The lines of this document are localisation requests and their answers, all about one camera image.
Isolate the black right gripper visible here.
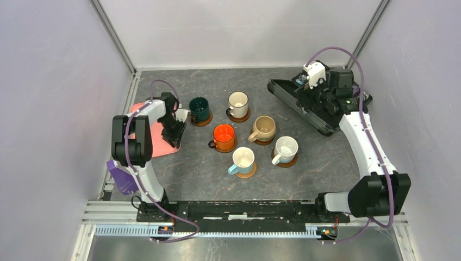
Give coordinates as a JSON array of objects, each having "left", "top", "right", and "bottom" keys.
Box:
[{"left": 295, "top": 71, "right": 335, "bottom": 115}]

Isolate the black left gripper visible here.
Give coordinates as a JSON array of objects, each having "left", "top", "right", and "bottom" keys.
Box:
[{"left": 158, "top": 115, "right": 187, "bottom": 149}]

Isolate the pink tray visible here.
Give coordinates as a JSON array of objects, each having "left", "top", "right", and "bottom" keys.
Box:
[{"left": 129, "top": 102, "right": 179, "bottom": 158}]

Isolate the brown wooden coaster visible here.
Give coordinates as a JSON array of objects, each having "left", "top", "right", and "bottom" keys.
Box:
[
  {"left": 228, "top": 108, "right": 251, "bottom": 123},
  {"left": 271, "top": 149, "right": 298, "bottom": 168},
  {"left": 190, "top": 112, "right": 213, "bottom": 127},
  {"left": 208, "top": 137, "right": 238, "bottom": 153},
  {"left": 254, "top": 138, "right": 274, "bottom": 146}
]

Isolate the dark green mug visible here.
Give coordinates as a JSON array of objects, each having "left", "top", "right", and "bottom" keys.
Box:
[{"left": 189, "top": 97, "right": 210, "bottom": 124}]

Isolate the orange mug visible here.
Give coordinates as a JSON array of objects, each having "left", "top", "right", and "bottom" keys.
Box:
[{"left": 212, "top": 124, "right": 236, "bottom": 142}]

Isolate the white mug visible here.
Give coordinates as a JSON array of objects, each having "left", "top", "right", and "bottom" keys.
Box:
[{"left": 271, "top": 136, "right": 298, "bottom": 165}]

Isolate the beige mug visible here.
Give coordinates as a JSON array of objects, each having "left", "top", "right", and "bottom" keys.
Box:
[{"left": 247, "top": 115, "right": 277, "bottom": 142}]

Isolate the cream mug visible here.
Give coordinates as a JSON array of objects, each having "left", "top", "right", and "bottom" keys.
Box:
[{"left": 226, "top": 91, "right": 249, "bottom": 118}]

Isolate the light blue mug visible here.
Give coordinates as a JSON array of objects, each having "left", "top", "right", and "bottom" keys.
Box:
[{"left": 227, "top": 147, "right": 255, "bottom": 175}]

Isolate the woven rattan coaster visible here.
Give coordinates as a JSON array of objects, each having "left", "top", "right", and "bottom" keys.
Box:
[{"left": 235, "top": 163, "right": 257, "bottom": 179}]

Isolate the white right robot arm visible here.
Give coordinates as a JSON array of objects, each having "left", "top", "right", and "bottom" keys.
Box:
[{"left": 292, "top": 62, "right": 411, "bottom": 222}]

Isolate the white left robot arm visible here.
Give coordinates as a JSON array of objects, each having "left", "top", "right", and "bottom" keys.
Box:
[{"left": 107, "top": 92, "right": 188, "bottom": 222}]

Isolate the black poker chip case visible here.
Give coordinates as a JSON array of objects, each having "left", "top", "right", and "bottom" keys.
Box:
[{"left": 267, "top": 66, "right": 360, "bottom": 136}]

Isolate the purple plastic stand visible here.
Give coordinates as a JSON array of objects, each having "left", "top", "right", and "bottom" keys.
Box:
[{"left": 106, "top": 159, "right": 139, "bottom": 195}]

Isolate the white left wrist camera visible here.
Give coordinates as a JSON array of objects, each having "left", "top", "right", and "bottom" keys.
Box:
[{"left": 175, "top": 109, "right": 190, "bottom": 122}]

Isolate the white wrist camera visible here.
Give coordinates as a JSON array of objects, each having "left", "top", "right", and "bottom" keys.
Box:
[
  {"left": 303, "top": 61, "right": 326, "bottom": 89},
  {"left": 175, "top": 109, "right": 190, "bottom": 122}
]

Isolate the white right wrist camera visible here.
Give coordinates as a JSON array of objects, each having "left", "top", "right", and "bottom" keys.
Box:
[{"left": 303, "top": 61, "right": 326, "bottom": 89}]

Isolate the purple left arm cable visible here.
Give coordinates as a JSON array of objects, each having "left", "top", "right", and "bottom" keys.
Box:
[{"left": 123, "top": 79, "right": 201, "bottom": 244}]

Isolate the aluminium frame rail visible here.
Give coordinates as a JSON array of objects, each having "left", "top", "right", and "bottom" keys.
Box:
[{"left": 82, "top": 201, "right": 409, "bottom": 238}]

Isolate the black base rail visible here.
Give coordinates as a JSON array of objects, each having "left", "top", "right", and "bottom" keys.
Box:
[{"left": 136, "top": 200, "right": 350, "bottom": 233}]

